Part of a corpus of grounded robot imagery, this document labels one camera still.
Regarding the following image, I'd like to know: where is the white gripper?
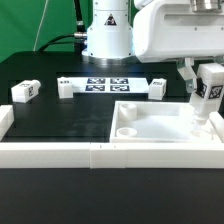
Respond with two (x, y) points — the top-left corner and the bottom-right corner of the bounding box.
(133, 0), (224, 93)

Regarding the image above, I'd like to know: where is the white square tabletop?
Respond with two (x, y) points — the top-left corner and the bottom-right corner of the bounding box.
(110, 101), (224, 144)

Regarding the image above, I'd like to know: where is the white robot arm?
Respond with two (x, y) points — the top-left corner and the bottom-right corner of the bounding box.
(83, 0), (224, 92)

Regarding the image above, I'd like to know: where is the white marker sheet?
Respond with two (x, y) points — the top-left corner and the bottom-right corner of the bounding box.
(70, 77), (148, 94)

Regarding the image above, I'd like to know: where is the green backdrop curtain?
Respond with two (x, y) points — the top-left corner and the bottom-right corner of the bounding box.
(0, 0), (224, 70)

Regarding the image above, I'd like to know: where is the white U-shaped fence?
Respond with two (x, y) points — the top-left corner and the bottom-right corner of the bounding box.
(0, 105), (224, 168)

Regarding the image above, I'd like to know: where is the black cable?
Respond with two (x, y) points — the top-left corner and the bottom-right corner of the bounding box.
(38, 0), (88, 53)

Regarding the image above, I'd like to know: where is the white thin cable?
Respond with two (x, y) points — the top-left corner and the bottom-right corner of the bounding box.
(32, 0), (50, 52)

